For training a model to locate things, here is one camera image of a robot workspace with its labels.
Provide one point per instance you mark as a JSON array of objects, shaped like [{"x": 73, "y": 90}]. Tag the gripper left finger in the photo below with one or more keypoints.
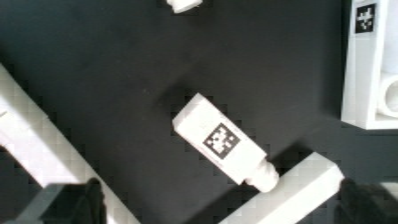
[{"x": 66, "y": 204}]

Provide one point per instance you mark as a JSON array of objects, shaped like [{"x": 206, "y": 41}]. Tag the white table leg with tag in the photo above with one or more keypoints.
[{"x": 222, "y": 143}]

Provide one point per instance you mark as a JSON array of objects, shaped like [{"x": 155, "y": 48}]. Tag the white square table top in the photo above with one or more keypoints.
[{"x": 370, "y": 88}]

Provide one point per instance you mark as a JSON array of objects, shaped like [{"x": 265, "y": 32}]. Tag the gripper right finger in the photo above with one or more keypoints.
[{"x": 368, "y": 203}]

